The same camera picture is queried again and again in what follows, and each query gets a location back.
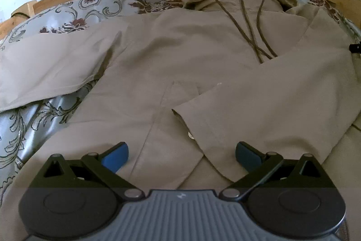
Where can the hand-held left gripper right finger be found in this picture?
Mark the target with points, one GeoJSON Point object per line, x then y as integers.
{"type": "Point", "coordinates": [248, 157]}

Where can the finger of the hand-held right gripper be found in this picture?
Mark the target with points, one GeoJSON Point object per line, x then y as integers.
{"type": "Point", "coordinates": [356, 47]}

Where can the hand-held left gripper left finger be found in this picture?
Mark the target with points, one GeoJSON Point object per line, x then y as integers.
{"type": "Point", "coordinates": [117, 157]}

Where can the beige zip jacket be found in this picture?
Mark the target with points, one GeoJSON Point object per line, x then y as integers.
{"type": "Point", "coordinates": [174, 66]}

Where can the floral printed blanket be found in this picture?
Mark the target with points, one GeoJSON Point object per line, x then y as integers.
{"type": "Point", "coordinates": [70, 12]}

